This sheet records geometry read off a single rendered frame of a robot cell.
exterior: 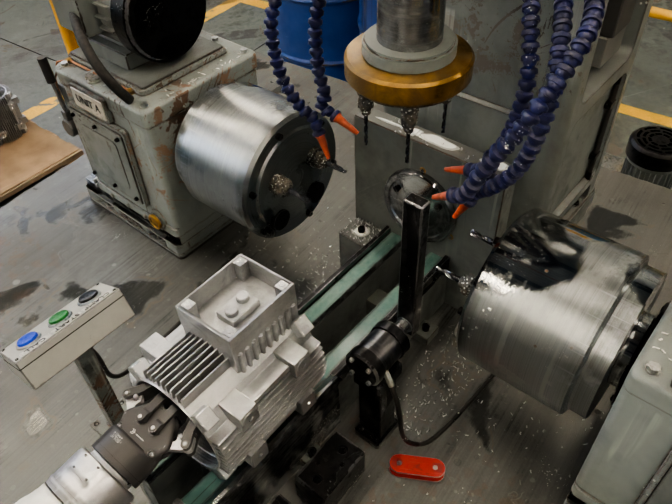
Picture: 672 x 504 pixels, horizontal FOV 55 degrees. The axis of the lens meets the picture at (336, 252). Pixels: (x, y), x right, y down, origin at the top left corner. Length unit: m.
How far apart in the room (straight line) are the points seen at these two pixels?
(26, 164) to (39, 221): 1.45
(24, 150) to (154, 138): 1.96
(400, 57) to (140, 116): 0.52
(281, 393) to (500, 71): 0.61
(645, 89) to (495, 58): 2.65
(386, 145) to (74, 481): 0.70
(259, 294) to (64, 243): 0.75
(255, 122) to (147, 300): 0.45
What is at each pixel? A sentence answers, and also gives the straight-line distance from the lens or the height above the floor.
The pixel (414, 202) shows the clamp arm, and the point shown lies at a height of 1.25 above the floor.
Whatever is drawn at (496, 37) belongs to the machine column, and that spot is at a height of 1.29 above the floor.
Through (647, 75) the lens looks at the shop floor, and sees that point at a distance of 3.84.
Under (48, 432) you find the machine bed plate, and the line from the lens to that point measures 1.23.
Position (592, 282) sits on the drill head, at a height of 1.16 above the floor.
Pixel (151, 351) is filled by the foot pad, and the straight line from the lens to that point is 0.90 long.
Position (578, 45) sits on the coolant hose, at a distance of 0.77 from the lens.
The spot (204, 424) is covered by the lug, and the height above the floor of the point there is 1.09.
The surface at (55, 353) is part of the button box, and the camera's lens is 0.97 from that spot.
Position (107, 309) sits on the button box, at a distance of 0.99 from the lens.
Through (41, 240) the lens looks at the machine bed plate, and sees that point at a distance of 1.57.
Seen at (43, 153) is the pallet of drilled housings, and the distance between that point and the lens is 3.09.
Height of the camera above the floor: 1.77
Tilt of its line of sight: 45 degrees down
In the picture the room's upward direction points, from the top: 3 degrees counter-clockwise
